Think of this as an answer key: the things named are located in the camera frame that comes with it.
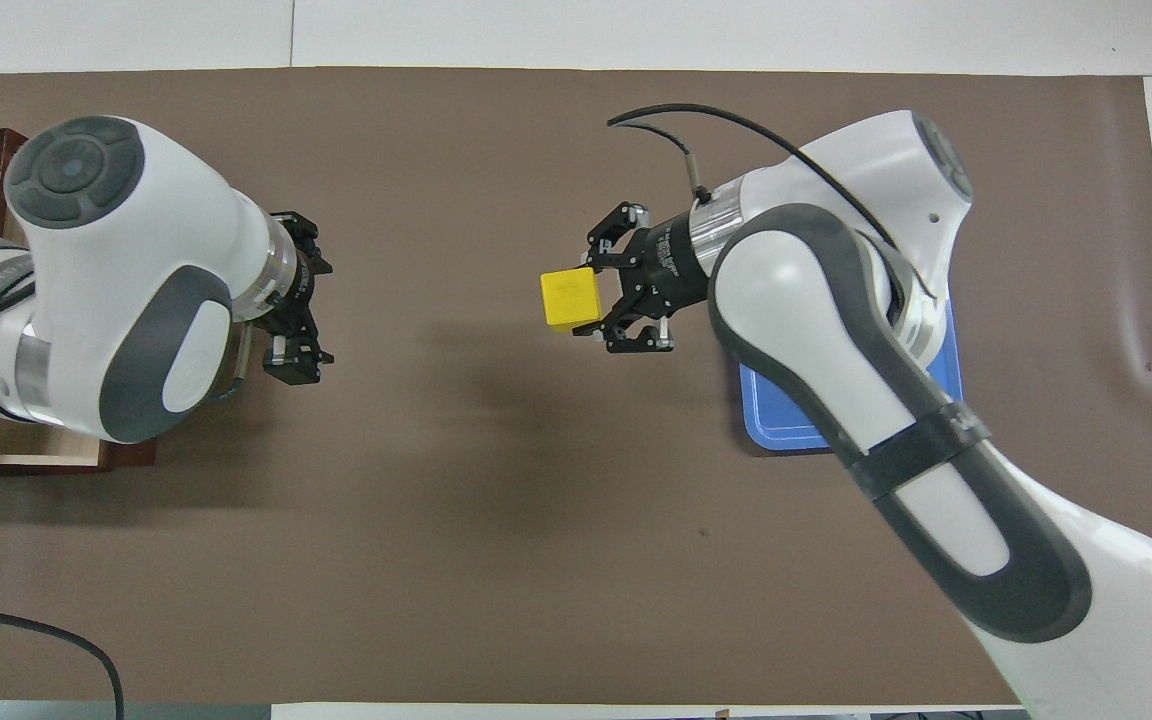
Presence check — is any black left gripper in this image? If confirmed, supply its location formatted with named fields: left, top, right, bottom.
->
left=264, top=210, right=335, bottom=387

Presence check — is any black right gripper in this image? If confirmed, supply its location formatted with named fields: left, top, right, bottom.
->
left=576, top=202, right=713, bottom=355

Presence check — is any yellow cube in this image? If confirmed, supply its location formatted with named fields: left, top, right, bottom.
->
left=540, top=266, right=604, bottom=335

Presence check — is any blue plastic tray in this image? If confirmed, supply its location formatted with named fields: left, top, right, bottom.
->
left=739, top=298, right=965, bottom=453

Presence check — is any brown table mat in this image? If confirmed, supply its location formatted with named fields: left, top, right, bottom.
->
left=0, top=67, right=1152, bottom=706

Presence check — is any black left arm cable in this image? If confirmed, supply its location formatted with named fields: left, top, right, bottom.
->
left=0, top=603, right=126, bottom=720

